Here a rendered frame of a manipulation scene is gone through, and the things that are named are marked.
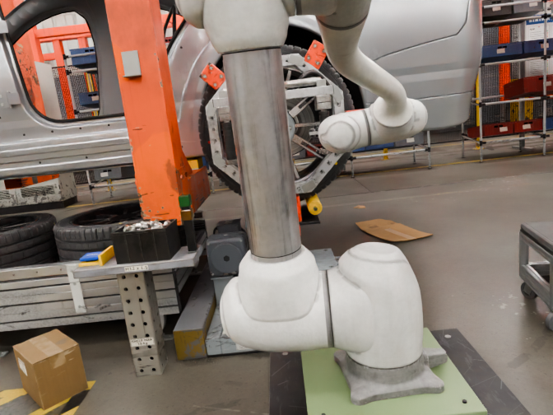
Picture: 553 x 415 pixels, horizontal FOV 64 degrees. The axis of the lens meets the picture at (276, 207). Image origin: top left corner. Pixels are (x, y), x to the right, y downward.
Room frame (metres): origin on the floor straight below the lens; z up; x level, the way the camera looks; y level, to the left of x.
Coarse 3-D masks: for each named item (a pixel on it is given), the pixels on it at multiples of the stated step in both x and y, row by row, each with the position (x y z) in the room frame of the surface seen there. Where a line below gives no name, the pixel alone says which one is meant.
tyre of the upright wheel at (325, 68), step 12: (288, 48) 1.86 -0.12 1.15; (300, 48) 1.87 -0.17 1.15; (324, 60) 1.87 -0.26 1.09; (324, 72) 1.86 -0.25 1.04; (336, 72) 1.87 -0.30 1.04; (336, 84) 1.86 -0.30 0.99; (204, 96) 1.88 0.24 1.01; (348, 96) 1.86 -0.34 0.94; (204, 108) 1.87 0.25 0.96; (348, 108) 1.86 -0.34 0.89; (204, 120) 1.87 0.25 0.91; (204, 132) 1.87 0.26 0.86; (204, 144) 1.87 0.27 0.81; (348, 156) 1.86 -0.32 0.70; (216, 168) 1.87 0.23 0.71; (336, 168) 1.86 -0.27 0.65; (228, 180) 1.87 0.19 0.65; (324, 180) 1.86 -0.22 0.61; (240, 192) 1.87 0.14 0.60; (312, 192) 1.86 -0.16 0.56
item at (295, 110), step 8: (288, 72) 1.88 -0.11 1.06; (296, 72) 1.92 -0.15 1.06; (288, 80) 1.88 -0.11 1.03; (304, 104) 1.89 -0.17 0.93; (288, 112) 1.89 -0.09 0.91; (296, 112) 1.88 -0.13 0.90; (296, 136) 1.88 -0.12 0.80; (224, 144) 1.91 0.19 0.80; (312, 144) 1.88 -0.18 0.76; (224, 152) 1.87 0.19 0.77; (312, 152) 1.88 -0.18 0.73; (320, 152) 2.08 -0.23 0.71; (320, 160) 1.93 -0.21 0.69; (304, 168) 2.09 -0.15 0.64; (312, 168) 1.94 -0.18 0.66; (296, 176) 1.88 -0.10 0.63; (304, 176) 1.87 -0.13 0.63
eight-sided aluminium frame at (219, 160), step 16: (288, 64) 1.78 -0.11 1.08; (304, 64) 1.82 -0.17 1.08; (336, 96) 1.77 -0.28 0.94; (208, 112) 1.79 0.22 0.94; (336, 112) 1.77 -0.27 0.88; (208, 128) 1.79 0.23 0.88; (224, 160) 1.79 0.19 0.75; (336, 160) 1.78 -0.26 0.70; (320, 176) 1.78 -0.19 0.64; (304, 192) 1.78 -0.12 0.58
